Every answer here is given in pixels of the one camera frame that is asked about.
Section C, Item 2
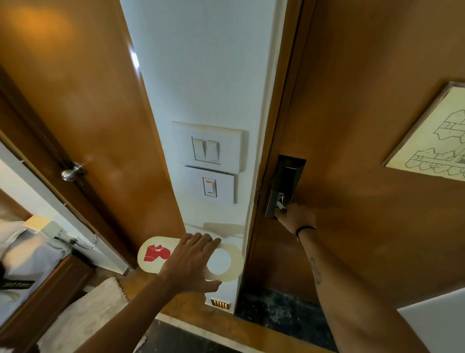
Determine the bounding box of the white floor mat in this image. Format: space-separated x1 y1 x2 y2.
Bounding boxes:
36 276 131 353

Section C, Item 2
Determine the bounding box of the silver round door knob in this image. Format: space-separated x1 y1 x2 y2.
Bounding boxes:
61 162 87 183

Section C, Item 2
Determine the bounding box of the white cloth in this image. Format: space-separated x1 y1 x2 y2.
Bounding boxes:
0 218 72 322

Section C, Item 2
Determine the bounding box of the framed yellow floor plan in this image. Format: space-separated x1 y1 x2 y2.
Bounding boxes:
382 81 465 182

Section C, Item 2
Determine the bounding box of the brown wooden side door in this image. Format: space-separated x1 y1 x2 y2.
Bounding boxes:
0 0 186 272

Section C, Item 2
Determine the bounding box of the person's left forearm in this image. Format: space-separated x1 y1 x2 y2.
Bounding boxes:
74 273 199 353

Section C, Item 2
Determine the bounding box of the person's left hand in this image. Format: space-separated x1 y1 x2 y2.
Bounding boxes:
158 232 223 294

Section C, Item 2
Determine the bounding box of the cream door hanger sign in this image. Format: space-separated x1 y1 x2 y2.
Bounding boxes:
137 235 245 283

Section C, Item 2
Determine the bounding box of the brown wooden cabinet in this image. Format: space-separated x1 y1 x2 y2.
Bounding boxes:
0 253 96 352

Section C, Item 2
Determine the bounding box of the white switch with red indicator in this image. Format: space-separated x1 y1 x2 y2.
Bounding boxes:
181 165 237 207

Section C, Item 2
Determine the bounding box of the silver metal ring handle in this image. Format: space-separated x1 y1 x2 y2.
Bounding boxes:
68 234 99 251

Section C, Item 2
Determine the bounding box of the black wristband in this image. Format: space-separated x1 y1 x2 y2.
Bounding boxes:
294 225 317 241

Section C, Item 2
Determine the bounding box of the person's right hand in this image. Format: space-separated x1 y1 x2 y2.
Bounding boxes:
274 203 317 236

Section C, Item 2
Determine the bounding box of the white double light switch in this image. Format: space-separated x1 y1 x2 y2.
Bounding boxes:
171 121 244 175

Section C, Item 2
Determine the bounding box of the dark metal door lock plate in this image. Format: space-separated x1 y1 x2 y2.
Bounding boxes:
264 154 307 220

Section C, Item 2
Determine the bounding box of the person's right forearm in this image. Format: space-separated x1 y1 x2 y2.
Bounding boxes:
297 228 432 353

